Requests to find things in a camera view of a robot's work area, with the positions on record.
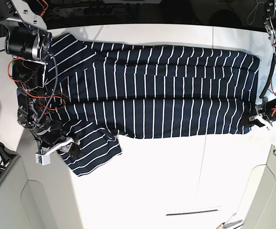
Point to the navy white striped T-shirt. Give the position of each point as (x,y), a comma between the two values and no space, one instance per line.
(139,91)

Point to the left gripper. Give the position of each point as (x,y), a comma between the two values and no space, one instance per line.
(261,115)

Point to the grey chair right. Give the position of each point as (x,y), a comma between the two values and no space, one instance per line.
(257,208)

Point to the grey chair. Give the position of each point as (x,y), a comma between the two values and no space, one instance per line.
(37,197)
(257,208)

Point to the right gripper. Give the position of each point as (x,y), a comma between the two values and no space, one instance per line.
(50,134)

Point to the grey tool at edge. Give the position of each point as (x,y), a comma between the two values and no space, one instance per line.
(231,223)

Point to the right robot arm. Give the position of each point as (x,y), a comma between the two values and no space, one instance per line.
(33,68)

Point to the black power strip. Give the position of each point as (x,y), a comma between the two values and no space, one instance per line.
(84,11)

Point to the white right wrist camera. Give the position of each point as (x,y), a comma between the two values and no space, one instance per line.
(43,159)

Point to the grey chair left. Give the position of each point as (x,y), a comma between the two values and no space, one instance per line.
(37,197)

